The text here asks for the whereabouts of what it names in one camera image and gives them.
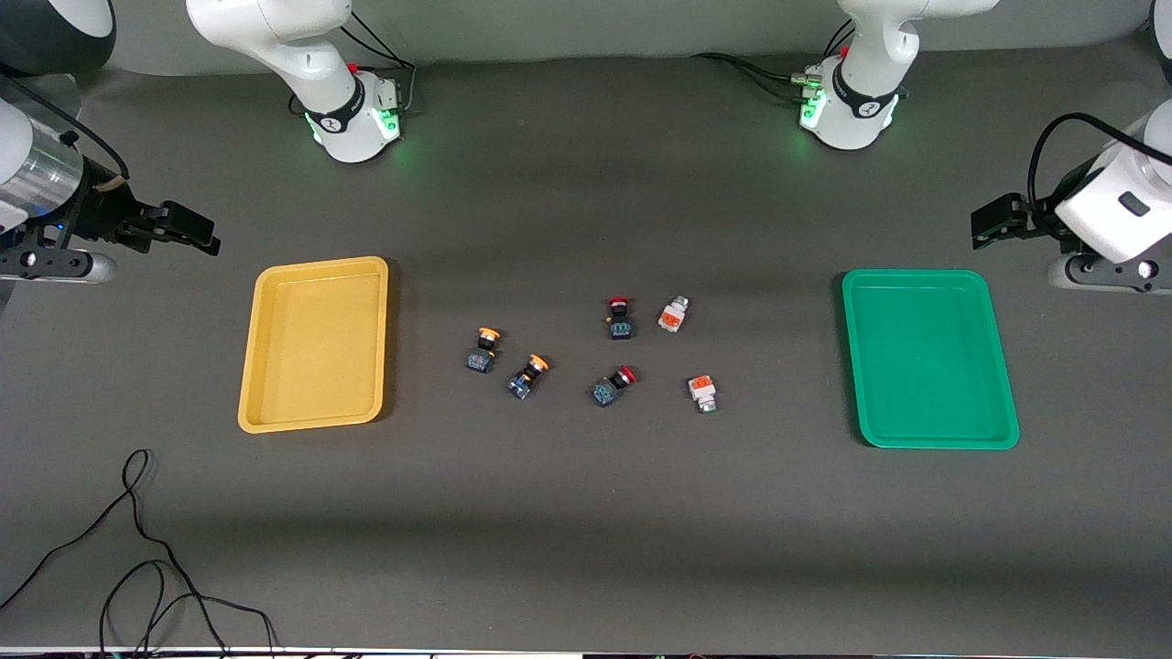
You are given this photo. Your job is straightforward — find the yellow cap push button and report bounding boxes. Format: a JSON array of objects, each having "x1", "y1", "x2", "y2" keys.
[
  {"x1": 506, "y1": 354, "x2": 550, "y2": 402},
  {"x1": 466, "y1": 327, "x2": 501, "y2": 374}
]

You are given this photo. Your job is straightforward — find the green plastic tray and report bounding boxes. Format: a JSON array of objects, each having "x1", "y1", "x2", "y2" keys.
[{"x1": 841, "y1": 268, "x2": 1021, "y2": 451}]

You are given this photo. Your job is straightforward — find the yellow plastic tray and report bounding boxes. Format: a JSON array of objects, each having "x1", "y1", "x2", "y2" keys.
[{"x1": 237, "y1": 256, "x2": 390, "y2": 434}]

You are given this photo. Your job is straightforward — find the dark grey table cover sheet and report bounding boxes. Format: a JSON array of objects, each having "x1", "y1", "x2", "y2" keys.
[{"x1": 0, "y1": 27, "x2": 1172, "y2": 655}]

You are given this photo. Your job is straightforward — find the loose black cable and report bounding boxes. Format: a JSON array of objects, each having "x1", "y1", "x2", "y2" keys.
[{"x1": 0, "y1": 448, "x2": 278, "y2": 659}]

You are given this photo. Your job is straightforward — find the black right arm base cable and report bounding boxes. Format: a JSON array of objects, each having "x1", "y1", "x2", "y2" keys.
[{"x1": 341, "y1": 11, "x2": 418, "y2": 118}]

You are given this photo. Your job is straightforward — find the black arm base cable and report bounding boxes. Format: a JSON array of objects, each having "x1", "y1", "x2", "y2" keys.
[
  {"x1": 691, "y1": 18, "x2": 857, "y2": 103},
  {"x1": 341, "y1": 11, "x2": 418, "y2": 118}
]

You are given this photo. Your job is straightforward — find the black left arm base cable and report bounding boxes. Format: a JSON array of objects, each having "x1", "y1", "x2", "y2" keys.
[{"x1": 691, "y1": 18, "x2": 857, "y2": 103}]

